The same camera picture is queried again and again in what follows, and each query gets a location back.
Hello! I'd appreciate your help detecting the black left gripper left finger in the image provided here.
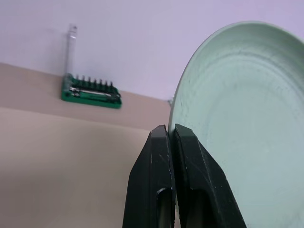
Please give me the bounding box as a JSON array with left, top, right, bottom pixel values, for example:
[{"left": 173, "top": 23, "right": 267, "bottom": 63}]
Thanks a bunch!
[{"left": 122, "top": 124, "right": 177, "bottom": 228}]

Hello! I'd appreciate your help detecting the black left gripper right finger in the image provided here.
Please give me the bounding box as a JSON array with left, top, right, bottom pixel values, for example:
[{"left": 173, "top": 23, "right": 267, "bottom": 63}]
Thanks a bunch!
[{"left": 171, "top": 123, "right": 248, "bottom": 228}]

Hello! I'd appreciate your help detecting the green plate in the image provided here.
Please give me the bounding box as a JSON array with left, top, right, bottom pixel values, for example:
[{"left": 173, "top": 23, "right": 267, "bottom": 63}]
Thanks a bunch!
[{"left": 167, "top": 20, "right": 304, "bottom": 228}]

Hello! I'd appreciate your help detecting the green screwdriver bit set case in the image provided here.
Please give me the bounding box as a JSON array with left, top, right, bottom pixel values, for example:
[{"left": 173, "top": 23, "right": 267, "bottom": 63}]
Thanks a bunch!
[{"left": 59, "top": 73, "right": 123, "bottom": 110}]

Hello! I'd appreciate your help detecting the clear plastic case lid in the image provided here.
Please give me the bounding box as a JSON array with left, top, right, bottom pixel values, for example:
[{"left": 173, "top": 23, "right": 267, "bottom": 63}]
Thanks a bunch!
[{"left": 64, "top": 23, "right": 79, "bottom": 78}]

